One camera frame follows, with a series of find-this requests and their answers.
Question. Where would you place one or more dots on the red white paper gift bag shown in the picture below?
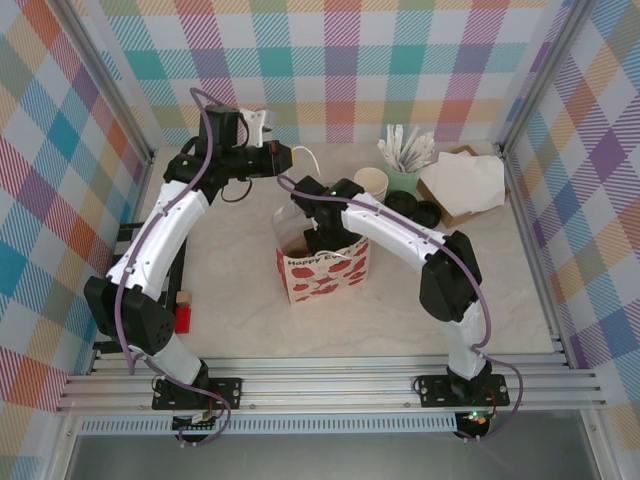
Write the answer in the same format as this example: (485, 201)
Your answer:
(325, 280)

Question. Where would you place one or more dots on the black plastic cup lid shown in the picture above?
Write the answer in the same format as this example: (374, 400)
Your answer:
(427, 212)
(400, 202)

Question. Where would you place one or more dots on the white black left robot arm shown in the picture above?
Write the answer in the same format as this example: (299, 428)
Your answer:
(160, 235)

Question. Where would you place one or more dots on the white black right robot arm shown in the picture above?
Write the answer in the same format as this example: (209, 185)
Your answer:
(390, 225)

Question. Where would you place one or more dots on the stack of green paper cups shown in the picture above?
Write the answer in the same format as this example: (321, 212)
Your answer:
(370, 180)

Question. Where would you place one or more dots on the mint green holder cup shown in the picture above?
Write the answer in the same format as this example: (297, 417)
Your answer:
(402, 180)

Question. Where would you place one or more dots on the white paper-wrapped straw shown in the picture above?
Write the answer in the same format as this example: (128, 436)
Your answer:
(419, 152)
(413, 149)
(391, 145)
(387, 152)
(425, 149)
(400, 145)

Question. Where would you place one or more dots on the black grey checkerboard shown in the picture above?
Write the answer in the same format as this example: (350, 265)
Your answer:
(177, 270)

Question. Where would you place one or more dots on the brown cardboard napkin box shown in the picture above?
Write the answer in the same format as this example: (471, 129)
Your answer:
(450, 217)

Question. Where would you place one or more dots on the small wooden block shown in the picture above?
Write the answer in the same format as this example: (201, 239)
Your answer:
(184, 299)

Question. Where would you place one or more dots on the red block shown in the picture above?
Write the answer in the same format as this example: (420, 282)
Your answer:
(183, 321)

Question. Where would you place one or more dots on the black controller with LED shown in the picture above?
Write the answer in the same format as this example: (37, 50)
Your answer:
(475, 421)

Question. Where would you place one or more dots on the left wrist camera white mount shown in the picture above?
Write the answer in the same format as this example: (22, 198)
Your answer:
(255, 125)

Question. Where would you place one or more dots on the grey aluminium side rail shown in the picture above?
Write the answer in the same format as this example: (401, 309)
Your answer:
(142, 190)
(557, 330)

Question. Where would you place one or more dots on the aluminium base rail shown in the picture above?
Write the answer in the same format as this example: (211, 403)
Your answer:
(325, 385)

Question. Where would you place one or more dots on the grey aluminium frame post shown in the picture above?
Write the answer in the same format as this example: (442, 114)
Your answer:
(106, 80)
(544, 75)

